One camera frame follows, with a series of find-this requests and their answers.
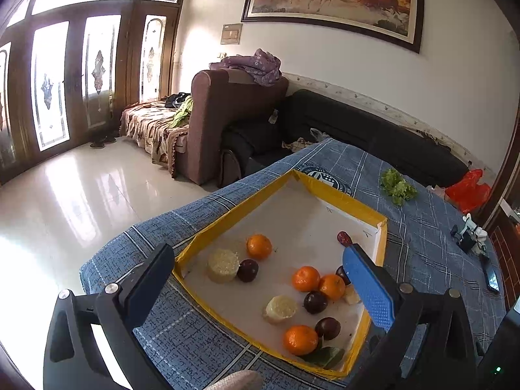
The black garment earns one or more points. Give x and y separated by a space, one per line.
174 99

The green lettuce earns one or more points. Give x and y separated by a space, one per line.
398 185

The round pale cake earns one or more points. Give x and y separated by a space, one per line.
223 266
280 309

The dark shoe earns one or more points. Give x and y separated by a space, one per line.
109 138
97 143

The black leather sofa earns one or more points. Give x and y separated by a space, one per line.
365 130

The beige knit clothing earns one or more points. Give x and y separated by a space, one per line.
239 380

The white and black gadget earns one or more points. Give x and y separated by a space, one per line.
471 237

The round pale cake centre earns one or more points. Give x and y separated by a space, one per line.
280 309

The red plastic bag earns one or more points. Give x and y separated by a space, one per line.
467 191

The dark purple passion fruit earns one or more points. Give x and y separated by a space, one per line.
328 328
343 274
315 302
247 270

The brown sofa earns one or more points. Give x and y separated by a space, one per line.
227 122

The wooden glass door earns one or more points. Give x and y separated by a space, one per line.
81 69

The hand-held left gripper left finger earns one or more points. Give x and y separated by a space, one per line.
152 282

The purple floral cloth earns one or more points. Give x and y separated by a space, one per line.
254 65

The round pale cake left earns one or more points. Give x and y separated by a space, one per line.
223 266

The blue plaid tablecloth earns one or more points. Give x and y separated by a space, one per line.
426 231

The green garment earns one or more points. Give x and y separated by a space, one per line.
183 115

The patterned rag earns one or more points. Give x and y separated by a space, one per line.
298 145

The orange with green leaf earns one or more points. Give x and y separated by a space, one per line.
300 340

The white plastic bag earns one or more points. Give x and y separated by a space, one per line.
319 134

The yellow cardboard box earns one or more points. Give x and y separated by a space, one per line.
300 219

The small wall plaque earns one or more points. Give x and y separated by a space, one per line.
231 33

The black phone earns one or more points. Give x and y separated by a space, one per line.
493 278

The brown patterned sofa blanket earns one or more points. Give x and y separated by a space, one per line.
150 130

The red date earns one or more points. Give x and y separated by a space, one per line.
344 238

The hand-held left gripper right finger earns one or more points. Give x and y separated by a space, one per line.
367 288

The wooden cabinet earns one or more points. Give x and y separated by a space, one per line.
505 231

